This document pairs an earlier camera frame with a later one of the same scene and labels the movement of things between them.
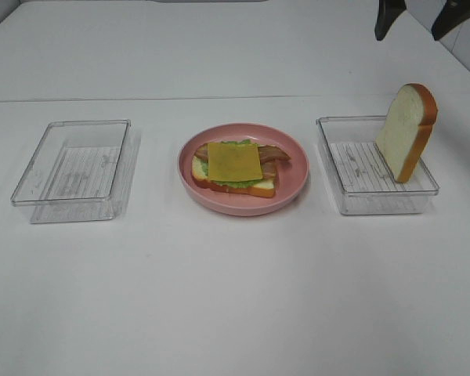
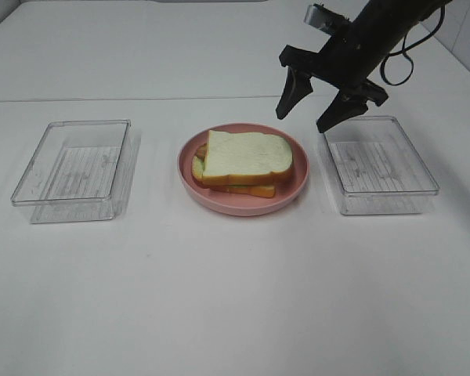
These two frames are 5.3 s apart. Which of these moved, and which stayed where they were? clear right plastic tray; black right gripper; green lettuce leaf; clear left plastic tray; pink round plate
Moved: green lettuce leaf; black right gripper
Stayed: pink round plate; clear left plastic tray; clear right plastic tray
